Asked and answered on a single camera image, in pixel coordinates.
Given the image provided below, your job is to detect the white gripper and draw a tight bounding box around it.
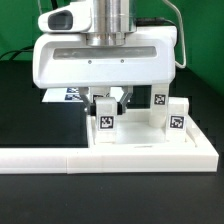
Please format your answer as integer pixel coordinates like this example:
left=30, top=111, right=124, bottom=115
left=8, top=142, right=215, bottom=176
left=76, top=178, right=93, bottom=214
left=33, top=0, right=177, bottom=115

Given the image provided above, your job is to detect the white square table top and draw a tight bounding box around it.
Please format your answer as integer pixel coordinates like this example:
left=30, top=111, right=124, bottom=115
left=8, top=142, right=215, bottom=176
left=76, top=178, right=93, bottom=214
left=87, top=109, right=201, bottom=148

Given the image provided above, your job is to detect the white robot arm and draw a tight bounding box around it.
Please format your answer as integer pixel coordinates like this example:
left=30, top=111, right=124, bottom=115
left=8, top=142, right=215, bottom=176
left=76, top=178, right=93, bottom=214
left=33, top=0, right=177, bottom=114

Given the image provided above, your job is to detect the white marker sheet with tags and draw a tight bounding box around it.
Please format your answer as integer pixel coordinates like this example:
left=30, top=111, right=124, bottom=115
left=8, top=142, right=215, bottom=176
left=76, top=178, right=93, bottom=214
left=42, top=87, right=123, bottom=103

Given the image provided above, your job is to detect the white L-shaped obstacle fence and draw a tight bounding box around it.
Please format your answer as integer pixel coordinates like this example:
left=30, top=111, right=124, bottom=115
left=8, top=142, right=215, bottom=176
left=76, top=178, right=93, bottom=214
left=0, top=112, right=220, bottom=175

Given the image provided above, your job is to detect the black cable bundle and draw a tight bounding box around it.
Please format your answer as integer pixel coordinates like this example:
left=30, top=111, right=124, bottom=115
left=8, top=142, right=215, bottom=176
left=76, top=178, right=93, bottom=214
left=0, top=46, right=34, bottom=62

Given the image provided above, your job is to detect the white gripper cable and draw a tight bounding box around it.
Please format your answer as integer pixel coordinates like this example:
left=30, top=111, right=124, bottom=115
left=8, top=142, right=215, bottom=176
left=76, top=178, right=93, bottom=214
left=162, top=0, right=188, bottom=70

